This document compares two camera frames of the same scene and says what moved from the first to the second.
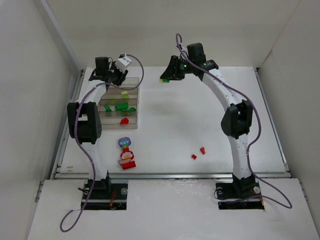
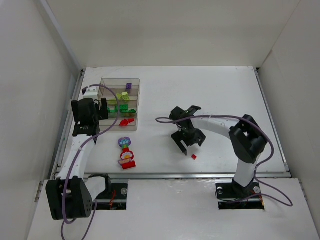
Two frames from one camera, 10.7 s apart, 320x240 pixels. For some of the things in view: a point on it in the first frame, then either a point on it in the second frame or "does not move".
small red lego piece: [124, 121] does not move
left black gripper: [117, 78] to [100, 110]
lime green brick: [125, 94] does not move
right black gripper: [172, 68] to [188, 138]
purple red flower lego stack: [126, 155] does not move
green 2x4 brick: [121, 106] does not move
